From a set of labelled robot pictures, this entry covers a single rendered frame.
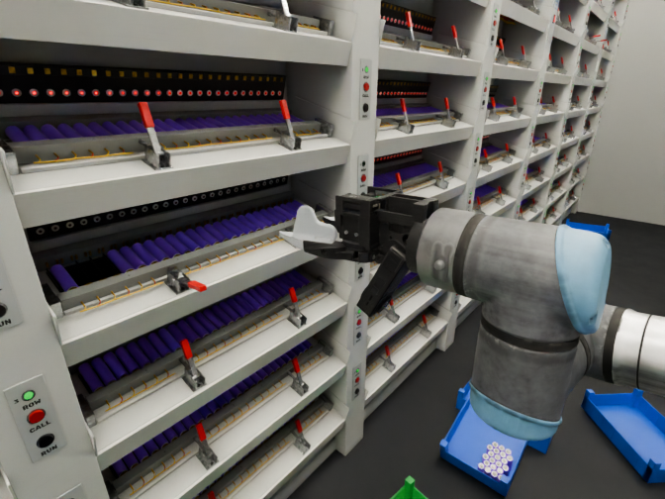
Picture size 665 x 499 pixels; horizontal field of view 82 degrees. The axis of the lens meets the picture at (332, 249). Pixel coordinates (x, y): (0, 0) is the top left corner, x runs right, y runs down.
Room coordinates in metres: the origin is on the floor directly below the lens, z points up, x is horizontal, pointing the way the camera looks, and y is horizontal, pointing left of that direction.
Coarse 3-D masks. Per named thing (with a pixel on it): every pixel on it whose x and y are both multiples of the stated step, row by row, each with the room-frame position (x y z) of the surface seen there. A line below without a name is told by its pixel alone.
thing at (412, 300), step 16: (400, 288) 1.24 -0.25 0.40; (416, 288) 1.30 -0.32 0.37; (432, 288) 1.28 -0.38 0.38; (400, 304) 1.18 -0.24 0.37; (416, 304) 1.20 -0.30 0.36; (368, 320) 1.07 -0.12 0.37; (384, 320) 1.09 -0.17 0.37; (400, 320) 1.10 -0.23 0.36; (368, 336) 0.94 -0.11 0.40; (384, 336) 1.02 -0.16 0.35; (368, 352) 0.97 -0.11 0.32
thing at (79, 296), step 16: (288, 224) 0.80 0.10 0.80; (240, 240) 0.70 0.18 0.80; (256, 240) 0.73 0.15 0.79; (176, 256) 0.61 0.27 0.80; (192, 256) 0.62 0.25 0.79; (208, 256) 0.64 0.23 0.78; (128, 272) 0.55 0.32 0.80; (144, 272) 0.55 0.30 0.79; (160, 272) 0.57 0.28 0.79; (80, 288) 0.49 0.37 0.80; (96, 288) 0.50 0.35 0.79; (112, 288) 0.52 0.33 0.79; (144, 288) 0.54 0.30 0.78; (64, 304) 0.47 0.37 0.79; (80, 304) 0.48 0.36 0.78
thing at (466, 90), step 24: (456, 0) 1.48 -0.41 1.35; (456, 24) 1.47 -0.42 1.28; (480, 24) 1.42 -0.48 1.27; (480, 72) 1.41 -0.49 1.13; (456, 96) 1.46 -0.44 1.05; (480, 96) 1.42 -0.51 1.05; (480, 120) 1.44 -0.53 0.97; (456, 144) 1.44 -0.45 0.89; (480, 144) 1.47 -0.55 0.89; (456, 312) 1.47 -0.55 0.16
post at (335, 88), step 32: (288, 0) 0.99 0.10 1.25; (320, 0) 0.93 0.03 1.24; (352, 0) 0.88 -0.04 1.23; (288, 64) 1.00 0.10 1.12; (320, 64) 0.93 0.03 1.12; (352, 64) 0.88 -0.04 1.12; (288, 96) 1.00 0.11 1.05; (320, 96) 0.93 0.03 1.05; (352, 96) 0.88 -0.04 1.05; (352, 160) 0.88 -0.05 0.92; (352, 192) 0.88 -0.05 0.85; (352, 288) 0.89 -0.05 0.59; (352, 320) 0.89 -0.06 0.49; (352, 352) 0.89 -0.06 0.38; (352, 416) 0.90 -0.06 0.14; (352, 448) 0.90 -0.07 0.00
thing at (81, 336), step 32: (256, 192) 0.89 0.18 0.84; (320, 192) 0.93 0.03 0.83; (128, 224) 0.66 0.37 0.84; (96, 256) 0.60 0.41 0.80; (256, 256) 0.69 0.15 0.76; (288, 256) 0.73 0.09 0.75; (160, 288) 0.55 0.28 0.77; (224, 288) 0.61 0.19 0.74; (64, 320) 0.46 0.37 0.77; (96, 320) 0.47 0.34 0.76; (128, 320) 0.48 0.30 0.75; (160, 320) 0.52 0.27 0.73; (64, 352) 0.42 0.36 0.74; (96, 352) 0.45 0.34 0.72
